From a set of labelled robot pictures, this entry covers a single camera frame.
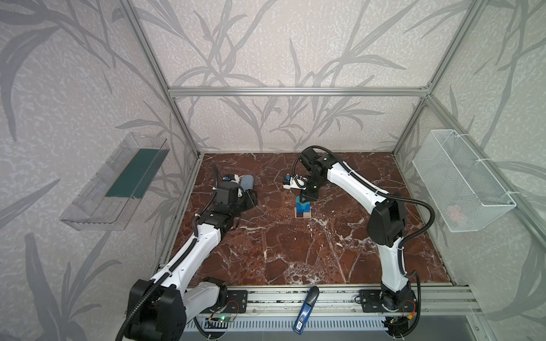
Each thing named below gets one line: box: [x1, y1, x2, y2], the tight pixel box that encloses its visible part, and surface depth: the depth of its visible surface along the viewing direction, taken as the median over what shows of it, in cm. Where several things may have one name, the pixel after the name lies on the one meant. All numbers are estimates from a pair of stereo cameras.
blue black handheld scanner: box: [292, 285, 320, 335], surface depth 70 cm
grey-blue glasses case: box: [240, 174, 254, 192], surface depth 107 cm
